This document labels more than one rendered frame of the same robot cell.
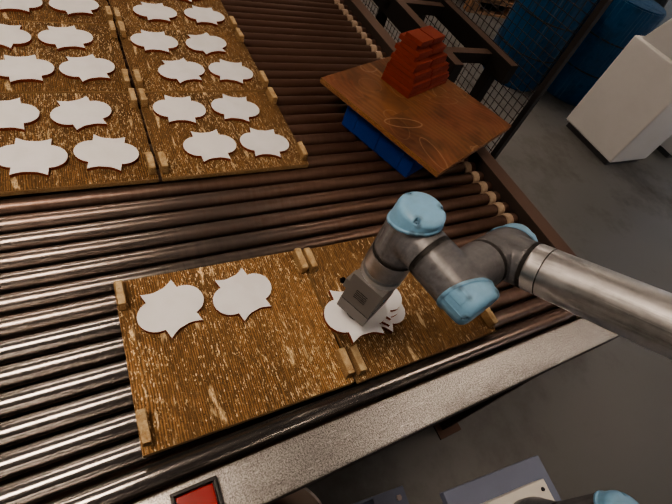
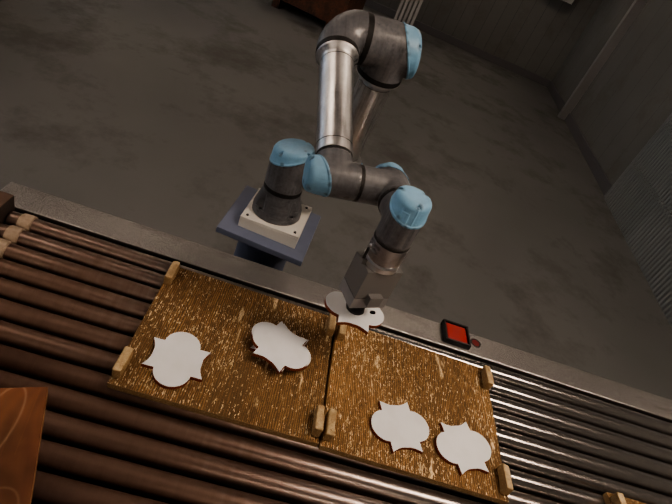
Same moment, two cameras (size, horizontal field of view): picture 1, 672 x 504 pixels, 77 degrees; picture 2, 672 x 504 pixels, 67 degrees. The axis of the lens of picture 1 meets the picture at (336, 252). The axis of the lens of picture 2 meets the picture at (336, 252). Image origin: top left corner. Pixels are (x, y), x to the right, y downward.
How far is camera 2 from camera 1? 1.25 m
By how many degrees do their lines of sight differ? 90
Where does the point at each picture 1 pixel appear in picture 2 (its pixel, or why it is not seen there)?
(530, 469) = (231, 228)
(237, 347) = (416, 390)
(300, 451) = (390, 320)
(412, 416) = (303, 285)
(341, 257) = (273, 409)
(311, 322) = (347, 372)
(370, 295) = not seen: hidden behind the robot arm
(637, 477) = not seen: outside the picture
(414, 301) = (231, 328)
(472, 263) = (393, 173)
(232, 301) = (412, 423)
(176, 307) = (460, 444)
